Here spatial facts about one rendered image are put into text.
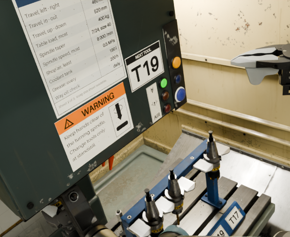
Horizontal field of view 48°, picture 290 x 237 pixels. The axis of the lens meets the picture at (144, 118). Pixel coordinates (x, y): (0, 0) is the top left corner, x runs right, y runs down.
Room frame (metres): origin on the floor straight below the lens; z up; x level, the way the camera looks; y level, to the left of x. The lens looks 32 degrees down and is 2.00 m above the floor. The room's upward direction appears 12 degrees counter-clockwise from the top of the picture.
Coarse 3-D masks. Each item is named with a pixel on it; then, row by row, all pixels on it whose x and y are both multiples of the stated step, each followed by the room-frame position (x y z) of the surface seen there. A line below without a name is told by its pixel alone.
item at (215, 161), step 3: (219, 153) 0.91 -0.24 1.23; (204, 156) 0.91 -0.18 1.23; (219, 156) 0.90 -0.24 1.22; (204, 159) 0.91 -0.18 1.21; (207, 159) 0.89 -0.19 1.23; (210, 159) 0.88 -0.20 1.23; (213, 159) 0.88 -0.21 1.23; (216, 159) 0.88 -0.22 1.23; (219, 159) 0.90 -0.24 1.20; (210, 162) 0.89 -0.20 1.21; (213, 162) 0.88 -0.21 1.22; (216, 162) 0.88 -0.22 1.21
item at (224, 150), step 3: (216, 144) 0.97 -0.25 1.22; (219, 144) 0.97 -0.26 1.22; (222, 144) 0.97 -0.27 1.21; (219, 147) 0.95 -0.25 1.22; (222, 147) 0.95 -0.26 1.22; (225, 147) 0.94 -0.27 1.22; (228, 147) 0.94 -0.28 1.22; (219, 150) 0.93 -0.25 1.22; (222, 150) 0.93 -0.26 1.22; (225, 150) 0.93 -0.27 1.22; (228, 150) 0.92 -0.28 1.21; (222, 153) 0.91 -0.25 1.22; (225, 153) 0.91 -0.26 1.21
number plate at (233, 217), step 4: (236, 208) 0.88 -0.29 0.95; (232, 212) 0.86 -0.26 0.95; (236, 212) 0.87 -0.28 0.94; (228, 216) 0.85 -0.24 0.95; (232, 216) 0.85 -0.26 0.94; (236, 216) 0.85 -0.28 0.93; (240, 216) 0.86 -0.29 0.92; (228, 220) 0.83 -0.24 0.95; (232, 220) 0.84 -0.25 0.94; (236, 220) 0.84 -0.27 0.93; (232, 224) 0.82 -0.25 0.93; (236, 224) 0.83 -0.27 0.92; (232, 228) 0.81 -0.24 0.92
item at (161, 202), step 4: (160, 196) 0.77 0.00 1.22; (156, 200) 0.75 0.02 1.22; (160, 200) 0.75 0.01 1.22; (164, 200) 0.75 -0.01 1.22; (168, 200) 0.74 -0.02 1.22; (156, 204) 0.74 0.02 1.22; (160, 204) 0.73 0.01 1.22; (164, 204) 0.73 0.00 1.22; (168, 204) 0.73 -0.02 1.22; (172, 204) 0.72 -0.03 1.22; (160, 208) 0.72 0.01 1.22; (164, 208) 0.71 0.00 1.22; (168, 208) 0.71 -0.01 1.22; (172, 208) 0.71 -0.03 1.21; (164, 212) 0.70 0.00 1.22; (168, 212) 0.70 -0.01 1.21
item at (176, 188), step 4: (168, 176) 0.77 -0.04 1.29; (168, 180) 0.76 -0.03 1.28; (172, 180) 0.75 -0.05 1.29; (176, 180) 0.76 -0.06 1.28; (168, 184) 0.76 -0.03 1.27; (172, 184) 0.75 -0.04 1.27; (176, 184) 0.75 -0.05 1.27; (168, 188) 0.76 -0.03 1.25; (172, 188) 0.75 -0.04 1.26; (176, 188) 0.75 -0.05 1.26; (168, 192) 0.76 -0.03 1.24; (172, 192) 0.75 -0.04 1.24; (176, 192) 0.75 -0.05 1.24; (180, 192) 0.76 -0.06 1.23; (172, 196) 0.75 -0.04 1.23; (176, 196) 0.74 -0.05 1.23
